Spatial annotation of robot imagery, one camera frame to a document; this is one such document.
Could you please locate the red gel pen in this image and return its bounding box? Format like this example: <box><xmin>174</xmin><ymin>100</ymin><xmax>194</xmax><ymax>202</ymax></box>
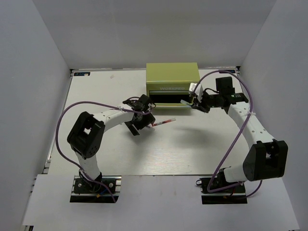
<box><xmin>152</xmin><ymin>118</ymin><xmax>176</xmax><ymax>127</ymax></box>

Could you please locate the green metal drawer chest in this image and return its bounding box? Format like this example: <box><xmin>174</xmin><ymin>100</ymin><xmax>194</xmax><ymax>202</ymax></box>
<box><xmin>146</xmin><ymin>63</ymin><xmax>200</xmax><ymax>109</ymax></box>

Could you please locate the green gel pen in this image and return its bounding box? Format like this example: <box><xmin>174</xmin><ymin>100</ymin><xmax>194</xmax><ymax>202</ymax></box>
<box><xmin>180</xmin><ymin>100</ymin><xmax>193</xmax><ymax>107</ymax></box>

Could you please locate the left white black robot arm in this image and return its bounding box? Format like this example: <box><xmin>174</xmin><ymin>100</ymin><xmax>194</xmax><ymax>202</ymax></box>
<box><xmin>67</xmin><ymin>94</ymin><xmax>156</xmax><ymax>192</ymax></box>

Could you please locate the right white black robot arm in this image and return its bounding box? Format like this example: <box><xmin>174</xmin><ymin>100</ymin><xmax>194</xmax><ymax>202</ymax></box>
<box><xmin>189</xmin><ymin>77</ymin><xmax>288</xmax><ymax>193</ymax></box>

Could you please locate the right blue corner label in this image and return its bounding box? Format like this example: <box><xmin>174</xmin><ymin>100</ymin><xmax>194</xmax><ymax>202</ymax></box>
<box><xmin>225</xmin><ymin>70</ymin><xmax>236</xmax><ymax>74</ymax></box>

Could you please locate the blue corner label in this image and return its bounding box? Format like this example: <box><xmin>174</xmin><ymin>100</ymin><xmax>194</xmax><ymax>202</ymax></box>
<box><xmin>225</xmin><ymin>70</ymin><xmax>236</xmax><ymax>74</ymax></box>
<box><xmin>74</xmin><ymin>72</ymin><xmax>90</xmax><ymax>77</ymax></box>

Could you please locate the left blue corner label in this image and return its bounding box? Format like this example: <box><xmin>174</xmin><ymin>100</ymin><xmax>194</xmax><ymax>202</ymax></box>
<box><xmin>74</xmin><ymin>72</ymin><xmax>90</xmax><ymax>77</ymax></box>

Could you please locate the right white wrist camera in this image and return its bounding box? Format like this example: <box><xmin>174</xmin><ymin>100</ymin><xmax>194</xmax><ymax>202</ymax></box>
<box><xmin>189</xmin><ymin>83</ymin><xmax>204</xmax><ymax>101</ymax></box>

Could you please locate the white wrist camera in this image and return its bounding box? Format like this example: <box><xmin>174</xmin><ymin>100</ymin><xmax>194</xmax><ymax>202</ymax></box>
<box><xmin>189</xmin><ymin>83</ymin><xmax>204</xmax><ymax>101</ymax></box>
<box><xmin>122</xmin><ymin>98</ymin><xmax>136</xmax><ymax>104</ymax></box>

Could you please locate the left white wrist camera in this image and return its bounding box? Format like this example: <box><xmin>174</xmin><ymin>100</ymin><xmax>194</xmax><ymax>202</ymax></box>
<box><xmin>122</xmin><ymin>98</ymin><xmax>136</xmax><ymax>104</ymax></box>

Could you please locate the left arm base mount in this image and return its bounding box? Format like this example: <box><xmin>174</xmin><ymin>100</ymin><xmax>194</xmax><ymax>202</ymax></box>
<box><xmin>70</xmin><ymin>176</ymin><xmax>122</xmax><ymax>204</ymax></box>

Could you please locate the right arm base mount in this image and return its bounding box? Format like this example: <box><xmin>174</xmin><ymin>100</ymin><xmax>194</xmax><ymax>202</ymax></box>
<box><xmin>195</xmin><ymin>177</ymin><xmax>247</xmax><ymax>205</ymax></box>

